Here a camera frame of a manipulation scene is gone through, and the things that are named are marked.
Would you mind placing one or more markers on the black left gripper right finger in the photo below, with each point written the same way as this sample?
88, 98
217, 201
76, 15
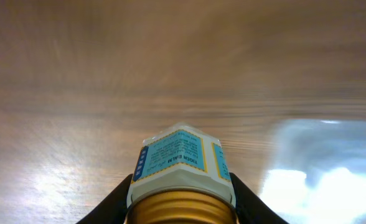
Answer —
250, 209

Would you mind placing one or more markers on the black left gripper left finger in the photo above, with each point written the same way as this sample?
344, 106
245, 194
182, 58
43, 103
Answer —
113, 208

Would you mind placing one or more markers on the clear plastic container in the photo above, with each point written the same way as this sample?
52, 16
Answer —
317, 171

